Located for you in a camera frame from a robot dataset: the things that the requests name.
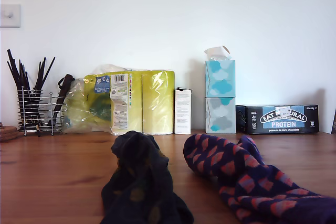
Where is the navy pineapple sock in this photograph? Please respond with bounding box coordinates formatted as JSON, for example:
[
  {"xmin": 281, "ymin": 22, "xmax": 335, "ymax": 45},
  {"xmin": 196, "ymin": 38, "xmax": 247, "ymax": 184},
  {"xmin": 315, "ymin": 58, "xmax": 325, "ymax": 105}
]
[
  {"xmin": 111, "ymin": 130, "xmax": 184, "ymax": 224},
  {"xmin": 101, "ymin": 174, "xmax": 195, "ymax": 224}
]

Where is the purple pink patterned sock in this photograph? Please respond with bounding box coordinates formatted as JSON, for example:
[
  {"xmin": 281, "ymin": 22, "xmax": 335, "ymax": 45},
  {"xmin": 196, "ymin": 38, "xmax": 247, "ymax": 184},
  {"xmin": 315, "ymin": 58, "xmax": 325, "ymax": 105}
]
[
  {"xmin": 183, "ymin": 133, "xmax": 336, "ymax": 224},
  {"xmin": 233, "ymin": 134, "xmax": 326, "ymax": 201}
]

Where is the yellow kitchen roll pack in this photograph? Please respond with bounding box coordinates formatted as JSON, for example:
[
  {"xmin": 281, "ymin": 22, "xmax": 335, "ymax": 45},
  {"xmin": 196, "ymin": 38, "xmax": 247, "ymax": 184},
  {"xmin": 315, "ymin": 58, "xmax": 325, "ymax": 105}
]
[{"xmin": 62, "ymin": 63, "xmax": 176, "ymax": 136}]

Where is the small white carton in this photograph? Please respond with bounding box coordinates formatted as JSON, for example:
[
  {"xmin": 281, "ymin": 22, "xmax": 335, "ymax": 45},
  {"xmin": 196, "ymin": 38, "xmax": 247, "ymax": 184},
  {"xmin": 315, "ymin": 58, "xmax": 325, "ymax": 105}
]
[{"xmin": 174, "ymin": 86, "xmax": 192, "ymax": 134}]

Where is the grey cloud tissue box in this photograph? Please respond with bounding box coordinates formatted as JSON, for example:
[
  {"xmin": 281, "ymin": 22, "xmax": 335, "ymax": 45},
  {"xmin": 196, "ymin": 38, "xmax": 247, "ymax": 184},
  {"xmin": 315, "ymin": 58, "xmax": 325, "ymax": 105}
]
[{"xmin": 205, "ymin": 96, "xmax": 236, "ymax": 134}]

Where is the blue cloud tissue box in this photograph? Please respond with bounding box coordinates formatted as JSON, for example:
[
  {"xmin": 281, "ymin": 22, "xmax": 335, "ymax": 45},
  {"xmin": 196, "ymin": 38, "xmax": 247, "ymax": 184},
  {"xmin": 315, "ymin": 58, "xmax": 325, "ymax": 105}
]
[{"xmin": 204, "ymin": 60, "xmax": 236, "ymax": 98}]

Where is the white tissue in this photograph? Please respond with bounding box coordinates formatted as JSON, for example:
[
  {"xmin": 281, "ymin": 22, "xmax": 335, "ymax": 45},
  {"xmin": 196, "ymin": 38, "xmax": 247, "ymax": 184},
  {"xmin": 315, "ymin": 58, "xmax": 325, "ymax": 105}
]
[{"xmin": 204, "ymin": 45, "xmax": 232, "ymax": 62}]

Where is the black protein bar box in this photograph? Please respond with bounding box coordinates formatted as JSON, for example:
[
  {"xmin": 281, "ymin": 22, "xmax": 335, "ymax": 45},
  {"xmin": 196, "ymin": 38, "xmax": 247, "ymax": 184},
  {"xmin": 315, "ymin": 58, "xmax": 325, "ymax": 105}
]
[{"xmin": 235, "ymin": 104, "xmax": 320, "ymax": 135}]

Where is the black stick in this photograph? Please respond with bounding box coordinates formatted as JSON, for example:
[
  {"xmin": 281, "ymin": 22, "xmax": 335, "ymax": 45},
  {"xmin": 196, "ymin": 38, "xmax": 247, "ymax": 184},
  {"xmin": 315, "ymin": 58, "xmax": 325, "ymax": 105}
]
[
  {"xmin": 38, "ymin": 56, "xmax": 56, "ymax": 91},
  {"xmin": 6, "ymin": 48, "xmax": 30, "ymax": 93},
  {"xmin": 34, "ymin": 56, "xmax": 47, "ymax": 91},
  {"xmin": 6, "ymin": 60, "xmax": 26, "ymax": 92}
]

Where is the round cork coaster stack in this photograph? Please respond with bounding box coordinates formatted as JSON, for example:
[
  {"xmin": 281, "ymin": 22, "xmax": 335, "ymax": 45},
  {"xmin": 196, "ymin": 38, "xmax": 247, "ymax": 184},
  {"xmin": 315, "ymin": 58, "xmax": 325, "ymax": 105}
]
[{"xmin": 0, "ymin": 125, "xmax": 18, "ymax": 142}]

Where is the dark brown handled utensil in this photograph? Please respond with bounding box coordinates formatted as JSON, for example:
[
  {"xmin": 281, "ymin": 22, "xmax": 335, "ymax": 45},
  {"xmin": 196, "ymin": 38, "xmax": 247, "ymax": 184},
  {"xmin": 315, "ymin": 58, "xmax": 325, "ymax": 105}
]
[{"xmin": 51, "ymin": 73, "xmax": 76, "ymax": 130}]

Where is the chrome wire rack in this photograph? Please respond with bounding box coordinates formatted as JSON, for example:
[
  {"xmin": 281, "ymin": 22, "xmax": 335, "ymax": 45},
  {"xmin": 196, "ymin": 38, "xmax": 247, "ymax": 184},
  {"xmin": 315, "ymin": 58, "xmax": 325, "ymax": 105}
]
[{"xmin": 17, "ymin": 87, "xmax": 65, "ymax": 136}]

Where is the white wall switch plate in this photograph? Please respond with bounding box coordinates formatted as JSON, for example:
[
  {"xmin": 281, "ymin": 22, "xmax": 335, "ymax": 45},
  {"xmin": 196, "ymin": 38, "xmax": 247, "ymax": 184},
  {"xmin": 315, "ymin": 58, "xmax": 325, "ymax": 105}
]
[{"xmin": 0, "ymin": 3, "xmax": 22, "ymax": 28}]

